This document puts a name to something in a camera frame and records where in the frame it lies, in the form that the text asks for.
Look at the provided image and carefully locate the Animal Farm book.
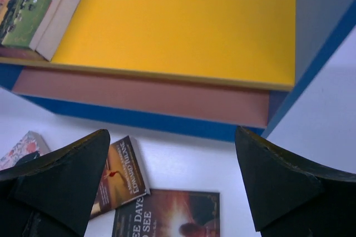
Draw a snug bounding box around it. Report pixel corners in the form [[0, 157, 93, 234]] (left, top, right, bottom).
[[1, 0, 52, 49]]

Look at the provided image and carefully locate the Jane Eyre book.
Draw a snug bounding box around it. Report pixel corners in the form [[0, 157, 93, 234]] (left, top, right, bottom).
[[1, 0, 81, 61]]

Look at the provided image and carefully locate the Little Women book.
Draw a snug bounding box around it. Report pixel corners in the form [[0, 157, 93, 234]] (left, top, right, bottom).
[[1, 131, 51, 170]]

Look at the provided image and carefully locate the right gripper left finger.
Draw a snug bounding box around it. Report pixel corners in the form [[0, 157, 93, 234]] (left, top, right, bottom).
[[1, 129, 110, 236]]

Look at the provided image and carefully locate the blue yellow wooden bookshelf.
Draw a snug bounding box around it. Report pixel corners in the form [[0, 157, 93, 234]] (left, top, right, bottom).
[[1, 0, 355, 141]]

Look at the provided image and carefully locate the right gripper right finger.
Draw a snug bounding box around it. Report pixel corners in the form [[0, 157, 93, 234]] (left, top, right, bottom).
[[235, 127, 355, 236]]

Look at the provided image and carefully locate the Three Days to See book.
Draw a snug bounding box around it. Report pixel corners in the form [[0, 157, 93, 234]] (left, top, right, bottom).
[[112, 189, 221, 237]]

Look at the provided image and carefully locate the brown Edward Tulane book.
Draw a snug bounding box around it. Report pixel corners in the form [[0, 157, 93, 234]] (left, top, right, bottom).
[[90, 136, 150, 219]]

